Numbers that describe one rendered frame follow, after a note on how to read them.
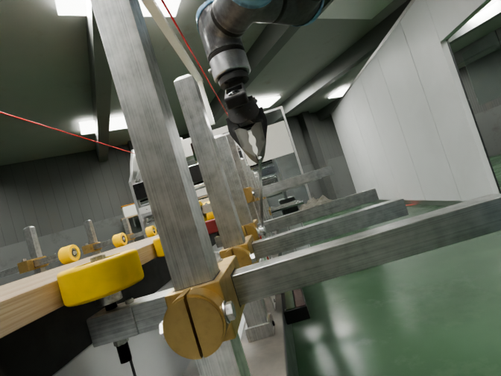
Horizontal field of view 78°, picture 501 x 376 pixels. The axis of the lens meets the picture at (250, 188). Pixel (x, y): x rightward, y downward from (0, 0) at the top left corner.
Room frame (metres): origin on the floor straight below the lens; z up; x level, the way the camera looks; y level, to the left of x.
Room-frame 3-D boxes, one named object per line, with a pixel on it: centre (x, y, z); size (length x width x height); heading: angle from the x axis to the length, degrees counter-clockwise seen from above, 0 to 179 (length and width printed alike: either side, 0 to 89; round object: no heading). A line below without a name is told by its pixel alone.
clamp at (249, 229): (0.81, 0.04, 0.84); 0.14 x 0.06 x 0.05; 176
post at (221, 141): (0.78, 0.04, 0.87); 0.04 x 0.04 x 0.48; 86
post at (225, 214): (0.54, 0.05, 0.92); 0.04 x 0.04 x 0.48; 86
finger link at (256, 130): (0.72, -0.05, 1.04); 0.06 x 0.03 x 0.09; 176
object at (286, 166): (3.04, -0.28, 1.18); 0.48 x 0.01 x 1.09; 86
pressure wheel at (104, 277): (0.33, 0.18, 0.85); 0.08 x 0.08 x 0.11
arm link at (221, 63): (0.71, -0.03, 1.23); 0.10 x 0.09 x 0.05; 86
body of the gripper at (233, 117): (0.72, -0.04, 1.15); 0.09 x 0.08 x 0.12; 176
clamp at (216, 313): (0.31, 0.07, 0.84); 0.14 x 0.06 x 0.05; 176
